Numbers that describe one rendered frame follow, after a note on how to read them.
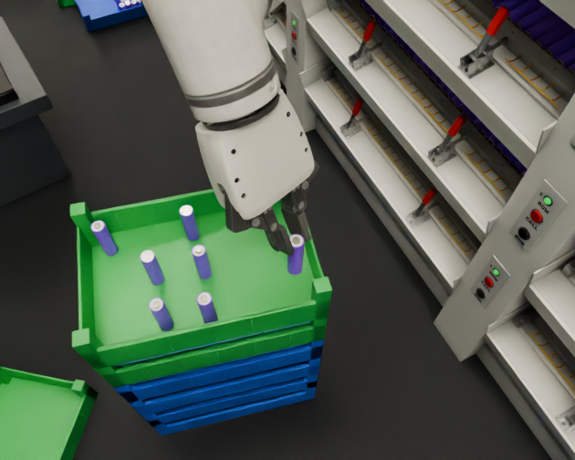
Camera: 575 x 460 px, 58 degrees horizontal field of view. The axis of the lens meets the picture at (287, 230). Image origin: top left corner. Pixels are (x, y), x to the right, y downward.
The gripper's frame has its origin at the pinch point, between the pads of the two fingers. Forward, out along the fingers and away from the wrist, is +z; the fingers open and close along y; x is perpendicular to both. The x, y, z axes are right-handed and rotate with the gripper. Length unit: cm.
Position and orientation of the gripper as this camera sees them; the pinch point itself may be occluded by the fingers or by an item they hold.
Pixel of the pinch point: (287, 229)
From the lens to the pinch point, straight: 56.5
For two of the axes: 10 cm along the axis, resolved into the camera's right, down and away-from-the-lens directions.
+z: 2.9, 7.4, 6.0
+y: -7.3, 5.8, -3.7
